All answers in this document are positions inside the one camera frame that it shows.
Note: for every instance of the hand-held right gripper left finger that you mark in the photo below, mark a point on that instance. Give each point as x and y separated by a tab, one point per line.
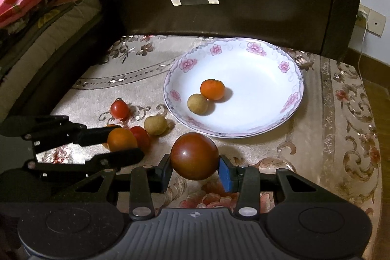
164	178

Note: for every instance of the large dark red tomato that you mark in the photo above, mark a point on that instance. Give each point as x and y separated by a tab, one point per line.
195	156

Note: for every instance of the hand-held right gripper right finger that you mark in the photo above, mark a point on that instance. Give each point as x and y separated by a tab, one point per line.
225	176

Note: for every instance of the white floral plate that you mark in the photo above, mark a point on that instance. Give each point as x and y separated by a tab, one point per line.
253	89

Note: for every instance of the beige floral tablecloth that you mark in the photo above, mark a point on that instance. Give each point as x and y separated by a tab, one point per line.
320	113

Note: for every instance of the red cherry tomato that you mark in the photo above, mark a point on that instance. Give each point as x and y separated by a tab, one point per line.
142	135
119	109

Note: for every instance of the tan longan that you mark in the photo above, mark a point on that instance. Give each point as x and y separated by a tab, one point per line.
155	125
197	104

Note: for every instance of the small orange mandarin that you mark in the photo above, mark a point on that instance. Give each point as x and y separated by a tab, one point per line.
212	90
122	139

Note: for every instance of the white wall socket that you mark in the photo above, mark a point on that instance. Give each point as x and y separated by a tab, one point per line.
374	23

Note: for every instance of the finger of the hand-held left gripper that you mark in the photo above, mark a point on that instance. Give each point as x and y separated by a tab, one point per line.
94	135
122	158

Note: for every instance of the pile of folded bedding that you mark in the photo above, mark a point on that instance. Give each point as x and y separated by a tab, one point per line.
45	34

